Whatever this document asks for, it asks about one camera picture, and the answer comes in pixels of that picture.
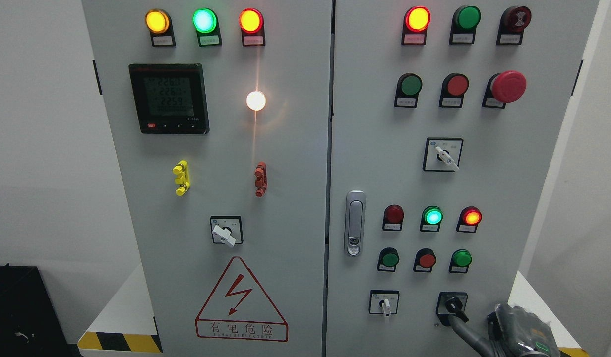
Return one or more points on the black rotary knob switch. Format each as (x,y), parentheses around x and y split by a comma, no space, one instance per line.
(451,304)

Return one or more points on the grey electrical cabinet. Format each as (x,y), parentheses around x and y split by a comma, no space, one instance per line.
(335,121)

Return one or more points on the red terminal connector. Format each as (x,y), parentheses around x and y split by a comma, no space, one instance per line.
(260,179)

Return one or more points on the white lit indicator lamp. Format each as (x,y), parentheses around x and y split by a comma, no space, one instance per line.
(256,100)

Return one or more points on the dark red lamp left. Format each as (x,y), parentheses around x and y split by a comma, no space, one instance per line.
(393,214)

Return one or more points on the green push button lower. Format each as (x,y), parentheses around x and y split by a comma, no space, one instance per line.
(388,259)

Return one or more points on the green push button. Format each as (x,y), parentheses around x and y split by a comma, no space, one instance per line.
(388,259)
(410,84)

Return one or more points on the yellow terminal connector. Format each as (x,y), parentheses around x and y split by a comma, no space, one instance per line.
(180,170)

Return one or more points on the green lit lamp middle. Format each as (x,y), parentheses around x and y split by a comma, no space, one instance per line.
(432,215)

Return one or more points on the green push button upper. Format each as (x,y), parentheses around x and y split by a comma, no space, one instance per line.
(410,84)

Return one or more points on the red push button lower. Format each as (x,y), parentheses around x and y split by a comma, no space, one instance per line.
(425,260)

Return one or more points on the red push button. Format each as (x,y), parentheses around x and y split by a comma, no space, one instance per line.
(455,85)
(425,260)

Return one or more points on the red electric hazard sign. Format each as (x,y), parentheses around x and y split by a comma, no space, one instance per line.
(238,307)

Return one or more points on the black digital power meter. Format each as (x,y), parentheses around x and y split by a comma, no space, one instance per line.
(170,98)

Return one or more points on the orange red indicator lamp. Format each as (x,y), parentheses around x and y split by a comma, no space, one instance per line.
(251,20)

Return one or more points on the red lamp right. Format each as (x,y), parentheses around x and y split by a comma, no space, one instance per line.
(471,216)

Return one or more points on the green lamp lower right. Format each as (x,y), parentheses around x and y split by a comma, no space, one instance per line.
(461,260)

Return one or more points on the red push button upper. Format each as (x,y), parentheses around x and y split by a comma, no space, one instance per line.
(455,85)

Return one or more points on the green lit indicator lamp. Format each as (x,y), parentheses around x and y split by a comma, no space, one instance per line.
(204,20)

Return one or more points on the red lit lamp right door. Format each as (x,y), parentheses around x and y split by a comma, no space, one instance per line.
(417,19)

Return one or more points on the yellow indicator lamp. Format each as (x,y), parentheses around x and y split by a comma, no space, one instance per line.
(157,21)

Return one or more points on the red emergency stop button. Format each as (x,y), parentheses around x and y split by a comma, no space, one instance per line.
(508,86)

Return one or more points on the green unlit lamp top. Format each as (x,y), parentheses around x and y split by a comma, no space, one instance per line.
(467,17)

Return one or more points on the red buzzer alarm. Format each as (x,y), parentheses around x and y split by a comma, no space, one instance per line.
(515,19)

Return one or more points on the black box lower left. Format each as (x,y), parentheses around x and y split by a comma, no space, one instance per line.
(29,326)

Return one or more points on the silver door handle lock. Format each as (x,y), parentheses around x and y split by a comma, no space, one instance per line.
(354,222)

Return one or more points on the white selector switch left door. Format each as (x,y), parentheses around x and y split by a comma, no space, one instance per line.
(227,230)

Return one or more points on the white selector switch upper right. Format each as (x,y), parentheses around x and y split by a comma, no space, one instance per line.
(442,154)

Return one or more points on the white selector switch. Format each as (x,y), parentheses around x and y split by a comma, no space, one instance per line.
(383,303)
(442,154)

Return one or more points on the white selector switch lower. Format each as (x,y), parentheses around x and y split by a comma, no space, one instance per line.
(383,303)

